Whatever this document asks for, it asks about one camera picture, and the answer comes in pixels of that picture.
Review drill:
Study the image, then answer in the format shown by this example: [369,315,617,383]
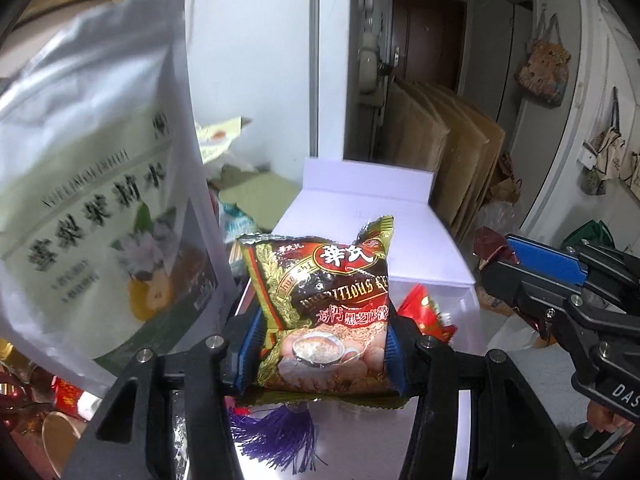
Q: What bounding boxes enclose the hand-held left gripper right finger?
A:
[385,305,581,480]

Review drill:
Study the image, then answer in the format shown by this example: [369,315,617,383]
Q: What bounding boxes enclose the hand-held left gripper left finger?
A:
[62,305,266,480]

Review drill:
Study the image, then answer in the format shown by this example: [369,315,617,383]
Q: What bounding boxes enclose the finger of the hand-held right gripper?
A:
[482,255,640,357]
[505,234,640,311]

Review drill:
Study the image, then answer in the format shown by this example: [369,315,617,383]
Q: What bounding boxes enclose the dark red foil packet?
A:
[472,226,521,273]

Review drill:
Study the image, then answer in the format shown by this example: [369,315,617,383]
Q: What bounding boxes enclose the red candy packet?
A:
[397,284,458,343]

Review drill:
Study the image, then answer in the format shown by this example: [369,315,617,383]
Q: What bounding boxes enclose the purple tassel sachet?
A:
[229,402,321,473]

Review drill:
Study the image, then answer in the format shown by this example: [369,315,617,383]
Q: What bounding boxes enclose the brown cereal packet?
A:
[236,215,408,411]

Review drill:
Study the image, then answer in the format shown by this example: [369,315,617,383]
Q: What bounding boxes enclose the lavender box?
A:
[227,156,481,480]

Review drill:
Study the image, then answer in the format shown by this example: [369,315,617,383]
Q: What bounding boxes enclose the person's right hand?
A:
[585,402,633,442]

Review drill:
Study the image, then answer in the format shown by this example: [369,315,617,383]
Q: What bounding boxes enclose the green bag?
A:
[560,219,617,251]

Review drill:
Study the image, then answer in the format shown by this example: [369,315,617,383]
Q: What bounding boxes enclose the clear plastic bag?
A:
[475,200,521,236]

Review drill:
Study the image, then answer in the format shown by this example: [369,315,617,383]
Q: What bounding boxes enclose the brown paper bag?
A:
[492,152,523,206]

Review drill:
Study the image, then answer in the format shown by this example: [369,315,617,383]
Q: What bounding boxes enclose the cream tote bag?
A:
[617,150,640,192]
[580,87,628,196]

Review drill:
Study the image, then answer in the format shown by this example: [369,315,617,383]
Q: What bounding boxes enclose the blue white packet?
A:
[220,202,266,241]

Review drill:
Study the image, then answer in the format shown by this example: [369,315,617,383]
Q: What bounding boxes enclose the olive paper sheet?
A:
[220,165,303,231]

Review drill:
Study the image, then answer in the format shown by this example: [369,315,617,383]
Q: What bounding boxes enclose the patterned tote bag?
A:
[515,12,572,106]

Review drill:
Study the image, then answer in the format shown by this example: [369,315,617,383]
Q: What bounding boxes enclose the brown mug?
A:
[41,410,91,480]

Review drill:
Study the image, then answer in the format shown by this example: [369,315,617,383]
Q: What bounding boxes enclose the yellow white wrapper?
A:
[195,116,255,163]

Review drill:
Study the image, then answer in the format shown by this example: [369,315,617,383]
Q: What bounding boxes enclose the silver stand-up pouch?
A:
[0,0,238,398]

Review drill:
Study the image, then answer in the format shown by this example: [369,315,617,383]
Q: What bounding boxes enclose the dark brown door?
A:
[392,0,468,96]

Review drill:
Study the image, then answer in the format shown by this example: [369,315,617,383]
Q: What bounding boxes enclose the white fridge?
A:
[182,0,368,171]

